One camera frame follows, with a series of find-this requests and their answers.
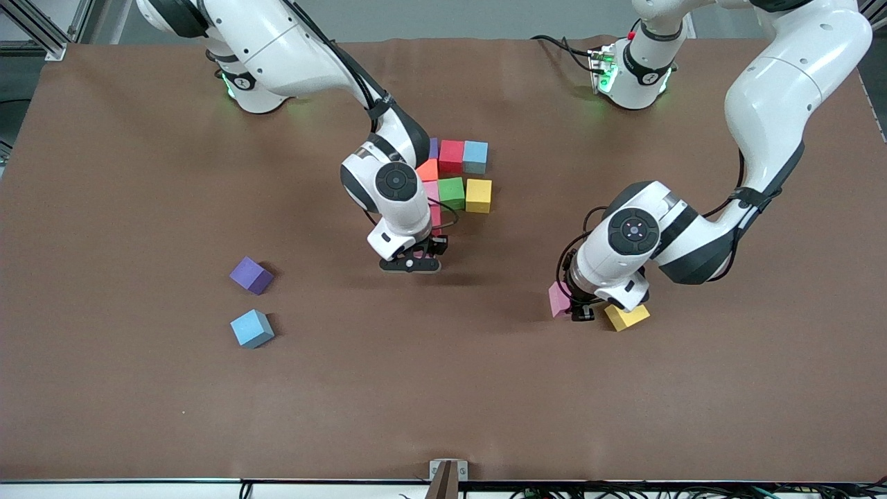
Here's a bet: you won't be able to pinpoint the green foam cube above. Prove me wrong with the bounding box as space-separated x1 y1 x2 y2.
438 177 466 211

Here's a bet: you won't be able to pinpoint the yellow foam cube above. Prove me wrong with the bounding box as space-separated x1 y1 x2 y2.
604 302 651 333
465 179 493 215

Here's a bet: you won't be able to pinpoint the blue foam cube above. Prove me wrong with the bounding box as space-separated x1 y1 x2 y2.
230 308 276 349
462 141 489 175

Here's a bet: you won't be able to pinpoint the table cover sheet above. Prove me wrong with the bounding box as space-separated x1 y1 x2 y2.
0 36 887 482

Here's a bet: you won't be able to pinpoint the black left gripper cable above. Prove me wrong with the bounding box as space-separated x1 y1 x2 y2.
556 207 611 292

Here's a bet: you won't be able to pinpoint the tangled black cables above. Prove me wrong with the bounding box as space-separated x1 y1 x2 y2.
509 484 887 499

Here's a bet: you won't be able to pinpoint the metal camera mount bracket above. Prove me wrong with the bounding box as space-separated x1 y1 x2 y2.
428 458 469 499

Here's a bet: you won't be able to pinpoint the black left base cable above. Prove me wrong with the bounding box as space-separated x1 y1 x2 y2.
531 33 598 76

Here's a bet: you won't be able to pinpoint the white table edge rail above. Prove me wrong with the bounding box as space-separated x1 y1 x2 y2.
0 478 887 499

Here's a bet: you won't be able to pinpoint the aluminium frame post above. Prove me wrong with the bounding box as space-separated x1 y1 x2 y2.
859 0 887 32
0 0 94 62

